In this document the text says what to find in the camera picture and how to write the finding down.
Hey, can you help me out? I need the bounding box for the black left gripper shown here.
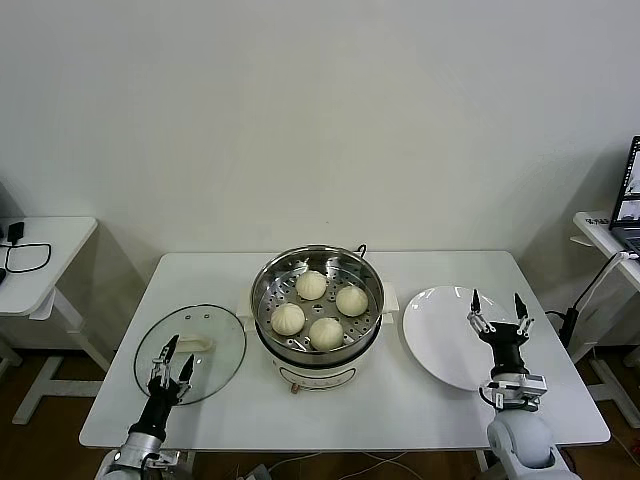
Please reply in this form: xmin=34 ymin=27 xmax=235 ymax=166
xmin=127 ymin=334 xmax=197 ymax=440

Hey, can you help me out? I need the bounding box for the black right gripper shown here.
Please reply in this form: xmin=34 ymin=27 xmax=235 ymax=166
xmin=466 ymin=288 xmax=535 ymax=375

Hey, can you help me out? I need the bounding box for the white steamed baozi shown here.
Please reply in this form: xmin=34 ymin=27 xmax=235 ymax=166
xmin=308 ymin=317 xmax=345 ymax=352
xmin=295 ymin=270 xmax=329 ymax=302
xmin=270 ymin=302 xmax=306 ymax=337
xmin=334 ymin=285 xmax=370 ymax=318

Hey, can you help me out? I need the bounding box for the steel steamer basket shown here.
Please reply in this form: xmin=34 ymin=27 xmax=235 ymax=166
xmin=250 ymin=247 xmax=387 ymax=356

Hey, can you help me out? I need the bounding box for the white round plate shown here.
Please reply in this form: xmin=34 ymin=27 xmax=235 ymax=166
xmin=402 ymin=285 xmax=528 ymax=394

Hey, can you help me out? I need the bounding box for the black power strip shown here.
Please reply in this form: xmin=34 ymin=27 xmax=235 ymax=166
xmin=562 ymin=306 xmax=580 ymax=346

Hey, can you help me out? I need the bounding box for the white desk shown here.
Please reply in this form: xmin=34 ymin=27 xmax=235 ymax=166
xmin=571 ymin=210 xmax=640 ymax=427

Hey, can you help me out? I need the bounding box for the white floor power strip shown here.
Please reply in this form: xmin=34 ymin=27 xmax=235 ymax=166
xmin=238 ymin=462 xmax=274 ymax=480

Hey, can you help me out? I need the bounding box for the cream electric cooker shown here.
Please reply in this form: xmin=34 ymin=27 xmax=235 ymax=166
xmin=236 ymin=281 xmax=401 ymax=397

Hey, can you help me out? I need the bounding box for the white side table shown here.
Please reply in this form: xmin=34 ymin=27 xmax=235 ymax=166
xmin=0 ymin=215 xmax=115 ymax=426

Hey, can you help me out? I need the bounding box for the open laptop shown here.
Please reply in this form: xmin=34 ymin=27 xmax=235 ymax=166
xmin=609 ymin=134 xmax=640 ymax=255

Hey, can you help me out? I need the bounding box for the glass lid with cream handle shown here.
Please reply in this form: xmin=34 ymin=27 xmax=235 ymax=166
xmin=133 ymin=303 xmax=249 ymax=406

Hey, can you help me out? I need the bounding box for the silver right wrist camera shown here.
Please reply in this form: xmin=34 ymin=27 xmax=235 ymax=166
xmin=480 ymin=373 xmax=549 ymax=413

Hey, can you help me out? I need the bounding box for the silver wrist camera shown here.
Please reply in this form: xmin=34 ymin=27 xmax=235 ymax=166
xmin=142 ymin=448 xmax=182 ymax=469
xmin=480 ymin=373 xmax=549 ymax=413

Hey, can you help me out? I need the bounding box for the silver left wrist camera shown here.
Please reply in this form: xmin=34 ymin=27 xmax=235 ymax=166
xmin=142 ymin=448 xmax=182 ymax=469

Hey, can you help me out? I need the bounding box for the white laptop cable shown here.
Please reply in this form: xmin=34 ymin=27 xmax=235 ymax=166
xmin=579 ymin=251 xmax=632 ymax=307

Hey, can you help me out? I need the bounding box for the black looped cable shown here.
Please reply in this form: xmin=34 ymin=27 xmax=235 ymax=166
xmin=3 ymin=241 xmax=54 ymax=276

